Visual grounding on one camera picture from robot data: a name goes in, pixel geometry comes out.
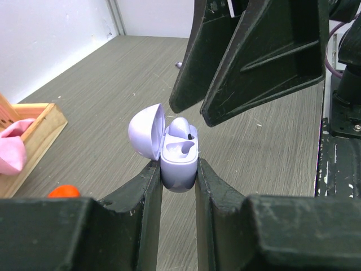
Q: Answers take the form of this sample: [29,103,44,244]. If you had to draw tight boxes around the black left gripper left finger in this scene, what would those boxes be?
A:
[1,161,163,270]

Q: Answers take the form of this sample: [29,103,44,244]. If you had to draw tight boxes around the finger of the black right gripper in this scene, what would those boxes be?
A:
[200,1,329,127]
[169,0,243,113]

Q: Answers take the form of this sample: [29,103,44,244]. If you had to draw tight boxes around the orange earbud charging case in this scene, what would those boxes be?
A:
[47,185,81,198]

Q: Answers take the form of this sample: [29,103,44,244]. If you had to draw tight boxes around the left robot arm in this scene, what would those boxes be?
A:
[1,1,360,270]

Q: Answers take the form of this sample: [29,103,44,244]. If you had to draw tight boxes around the pink shirt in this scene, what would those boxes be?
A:
[1,119,35,176]

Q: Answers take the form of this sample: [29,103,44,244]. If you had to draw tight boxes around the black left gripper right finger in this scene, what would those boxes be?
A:
[195,159,360,270]

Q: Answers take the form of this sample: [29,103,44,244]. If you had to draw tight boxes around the wooden clothes rack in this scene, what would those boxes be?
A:
[1,95,68,198]

